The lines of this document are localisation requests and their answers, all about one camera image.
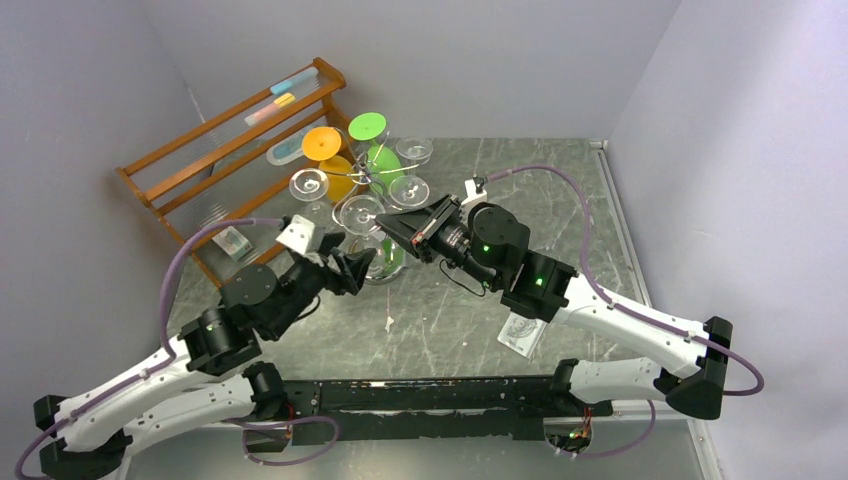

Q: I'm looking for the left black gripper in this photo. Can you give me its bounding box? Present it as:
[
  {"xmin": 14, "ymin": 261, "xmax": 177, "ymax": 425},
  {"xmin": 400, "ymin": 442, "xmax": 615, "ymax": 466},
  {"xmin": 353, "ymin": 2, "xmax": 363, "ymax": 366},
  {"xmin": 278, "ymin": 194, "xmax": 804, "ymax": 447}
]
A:
[{"xmin": 268, "ymin": 232, "xmax": 377, "ymax": 339}]

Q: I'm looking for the green plastic wine glass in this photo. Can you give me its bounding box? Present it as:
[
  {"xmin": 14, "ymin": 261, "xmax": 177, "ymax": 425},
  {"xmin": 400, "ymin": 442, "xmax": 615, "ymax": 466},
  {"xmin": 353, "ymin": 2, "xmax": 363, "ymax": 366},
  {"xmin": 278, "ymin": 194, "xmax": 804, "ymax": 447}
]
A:
[{"xmin": 348, "ymin": 112, "xmax": 405, "ymax": 195}]

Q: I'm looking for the clear wine glass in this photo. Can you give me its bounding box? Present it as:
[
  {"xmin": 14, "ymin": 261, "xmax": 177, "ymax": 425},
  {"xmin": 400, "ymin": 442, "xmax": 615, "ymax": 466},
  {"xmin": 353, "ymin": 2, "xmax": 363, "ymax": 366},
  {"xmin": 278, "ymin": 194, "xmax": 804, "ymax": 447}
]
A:
[
  {"xmin": 394, "ymin": 136, "xmax": 434, "ymax": 174},
  {"xmin": 288, "ymin": 168, "xmax": 332, "ymax": 227}
]

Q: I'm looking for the orange plastic wine glass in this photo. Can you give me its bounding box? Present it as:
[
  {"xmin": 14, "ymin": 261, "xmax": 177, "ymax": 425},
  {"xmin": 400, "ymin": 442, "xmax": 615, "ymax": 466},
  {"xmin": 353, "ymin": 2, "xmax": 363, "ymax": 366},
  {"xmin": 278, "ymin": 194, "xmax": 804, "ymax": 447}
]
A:
[{"xmin": 301, "ymin": 126, "xmax": 358, "ymax": 204}]

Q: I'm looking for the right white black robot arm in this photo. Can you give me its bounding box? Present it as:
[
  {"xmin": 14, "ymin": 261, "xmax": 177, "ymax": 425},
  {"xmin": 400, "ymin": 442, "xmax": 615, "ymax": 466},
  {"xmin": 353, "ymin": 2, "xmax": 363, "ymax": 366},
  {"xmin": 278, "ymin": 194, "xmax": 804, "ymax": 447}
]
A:
[{"xmin": 375, "ymin": 195, "xmax": 733, "ymax": 420}]

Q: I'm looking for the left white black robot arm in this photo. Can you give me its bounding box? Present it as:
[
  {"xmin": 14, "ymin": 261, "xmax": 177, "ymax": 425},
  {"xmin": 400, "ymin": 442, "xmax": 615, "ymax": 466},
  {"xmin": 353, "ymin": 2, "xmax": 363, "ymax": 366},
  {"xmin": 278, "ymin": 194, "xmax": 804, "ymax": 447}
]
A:
[{"xmin": 33, "ymin": 230, "xmax": 376, "ymax": 479}]

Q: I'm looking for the chrome wine glass rack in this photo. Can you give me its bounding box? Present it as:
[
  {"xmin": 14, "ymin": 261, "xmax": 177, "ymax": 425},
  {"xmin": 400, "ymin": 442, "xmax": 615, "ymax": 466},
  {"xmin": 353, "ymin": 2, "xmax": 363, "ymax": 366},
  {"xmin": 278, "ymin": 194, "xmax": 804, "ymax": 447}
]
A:
[{"xmin": 331, "ymin": 129, "xmax": 432, "ymax": 286}]

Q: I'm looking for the wooden shelf rack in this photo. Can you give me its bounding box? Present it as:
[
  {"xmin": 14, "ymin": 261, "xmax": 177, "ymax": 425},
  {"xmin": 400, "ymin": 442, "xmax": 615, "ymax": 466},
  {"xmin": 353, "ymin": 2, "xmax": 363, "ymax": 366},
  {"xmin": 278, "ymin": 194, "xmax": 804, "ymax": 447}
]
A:
[{"xmin": 116, "ymin": 57, "xmax": 350, "ymax": 245}]

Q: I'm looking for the small teal white box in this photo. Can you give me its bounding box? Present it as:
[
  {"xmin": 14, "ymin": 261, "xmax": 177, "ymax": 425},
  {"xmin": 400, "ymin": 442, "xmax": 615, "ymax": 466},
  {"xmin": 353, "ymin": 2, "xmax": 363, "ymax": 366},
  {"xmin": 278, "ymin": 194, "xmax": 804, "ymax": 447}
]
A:
[{"xmin": 212, "ymin": 226, "xmax": 253, "ymax": 261}]

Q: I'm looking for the blue white packaged item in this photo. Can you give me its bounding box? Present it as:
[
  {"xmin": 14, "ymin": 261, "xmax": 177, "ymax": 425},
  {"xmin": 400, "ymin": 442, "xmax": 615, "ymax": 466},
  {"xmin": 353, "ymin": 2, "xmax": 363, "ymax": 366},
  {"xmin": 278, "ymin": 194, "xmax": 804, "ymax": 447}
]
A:
[{"xmin": 265, "ymin": 129, "xmax": 308, "ymax": 166}]

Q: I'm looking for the white packaged ruler card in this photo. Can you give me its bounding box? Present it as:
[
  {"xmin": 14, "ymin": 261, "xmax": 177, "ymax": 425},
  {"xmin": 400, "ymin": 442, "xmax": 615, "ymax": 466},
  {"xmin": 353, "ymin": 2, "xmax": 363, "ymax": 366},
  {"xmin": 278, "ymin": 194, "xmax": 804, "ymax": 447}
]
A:
[{"xmin": 497, "ymin": 313, "xmax": 547, "ymax": 359}]

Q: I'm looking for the pink yellow marker pen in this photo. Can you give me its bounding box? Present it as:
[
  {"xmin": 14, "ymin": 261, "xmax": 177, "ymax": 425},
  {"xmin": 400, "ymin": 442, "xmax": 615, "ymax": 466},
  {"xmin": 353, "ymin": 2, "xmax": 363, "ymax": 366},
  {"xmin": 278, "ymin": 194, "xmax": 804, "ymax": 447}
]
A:
[{"xmin": 244, "ymin": 93, "xmax": 297, "ymax": 127}]

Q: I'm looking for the blue marker pen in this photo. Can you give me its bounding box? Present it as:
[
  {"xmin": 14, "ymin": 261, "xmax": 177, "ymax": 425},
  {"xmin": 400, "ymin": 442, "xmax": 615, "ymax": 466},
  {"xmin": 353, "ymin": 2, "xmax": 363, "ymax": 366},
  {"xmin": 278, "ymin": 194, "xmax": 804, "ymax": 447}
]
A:
[{"xmin": 269, "ymin": 67, "xmax": 318, "ymax": 96}]

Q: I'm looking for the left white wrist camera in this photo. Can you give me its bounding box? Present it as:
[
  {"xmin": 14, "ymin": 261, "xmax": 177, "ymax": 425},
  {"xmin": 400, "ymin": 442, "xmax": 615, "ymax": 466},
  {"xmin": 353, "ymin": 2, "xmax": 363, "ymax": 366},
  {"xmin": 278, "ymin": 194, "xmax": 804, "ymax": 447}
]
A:
[{"xmin": 275, "ymin": 215, "xmax": 326, "ymax": 256}]

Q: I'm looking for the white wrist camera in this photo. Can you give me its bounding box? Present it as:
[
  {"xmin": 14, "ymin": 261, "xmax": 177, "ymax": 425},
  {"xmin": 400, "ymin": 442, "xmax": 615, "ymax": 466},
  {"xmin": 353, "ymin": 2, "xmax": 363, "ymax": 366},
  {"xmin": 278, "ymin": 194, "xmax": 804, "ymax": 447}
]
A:
[
  {"xmin": 275, "ymin": 215, "xmax": 326, "ymax": 256},
  {"xmin": 460, "ymin": 175, "xmax": 488, "ymax": 215}
]

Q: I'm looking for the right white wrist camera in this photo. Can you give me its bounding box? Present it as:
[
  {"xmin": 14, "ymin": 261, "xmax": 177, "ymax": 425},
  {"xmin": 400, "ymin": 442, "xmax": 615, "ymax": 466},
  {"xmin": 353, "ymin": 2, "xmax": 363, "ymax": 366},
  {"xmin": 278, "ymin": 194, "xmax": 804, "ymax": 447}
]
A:
[{"xmin": 460, "ymin": 175, "xmax": 488, "ymax": 215}]

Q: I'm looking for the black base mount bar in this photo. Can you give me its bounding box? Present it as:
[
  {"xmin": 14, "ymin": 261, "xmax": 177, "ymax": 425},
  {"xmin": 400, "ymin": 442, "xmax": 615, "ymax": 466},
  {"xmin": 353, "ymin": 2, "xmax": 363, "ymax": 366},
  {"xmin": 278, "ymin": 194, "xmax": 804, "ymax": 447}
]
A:
[{"xmin": 248, "ymin": 370, "xmax": 613, "ymax": 441}]

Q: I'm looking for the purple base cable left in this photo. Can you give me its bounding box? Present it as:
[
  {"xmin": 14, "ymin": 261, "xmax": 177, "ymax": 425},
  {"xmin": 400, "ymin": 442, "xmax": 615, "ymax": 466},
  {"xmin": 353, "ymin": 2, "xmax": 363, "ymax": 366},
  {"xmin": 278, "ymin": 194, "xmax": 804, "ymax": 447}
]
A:
[{"xmin": 225, "ymin": 415, "xmax": 340, "ymax": 467}]

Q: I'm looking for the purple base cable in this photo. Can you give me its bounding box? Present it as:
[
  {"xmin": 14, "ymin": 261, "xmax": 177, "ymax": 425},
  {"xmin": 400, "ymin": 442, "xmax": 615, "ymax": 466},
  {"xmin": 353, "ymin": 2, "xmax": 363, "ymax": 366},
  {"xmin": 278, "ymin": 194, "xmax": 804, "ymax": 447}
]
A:
[
  {"xmin": 553, "ymin": 400, "xmax": 657, "ymax": 462},
  {"xmin": 225, "ymin": 415, "xmax": 340, "ymax": 467}
]

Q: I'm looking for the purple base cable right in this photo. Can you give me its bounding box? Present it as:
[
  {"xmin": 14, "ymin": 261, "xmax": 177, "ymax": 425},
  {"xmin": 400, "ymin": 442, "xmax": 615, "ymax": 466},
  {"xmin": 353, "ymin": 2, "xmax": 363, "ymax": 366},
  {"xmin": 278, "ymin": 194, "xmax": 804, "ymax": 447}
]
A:
[{"xmin": 553, "ymin": 400, "xmax": 657, "ymax": 462}]

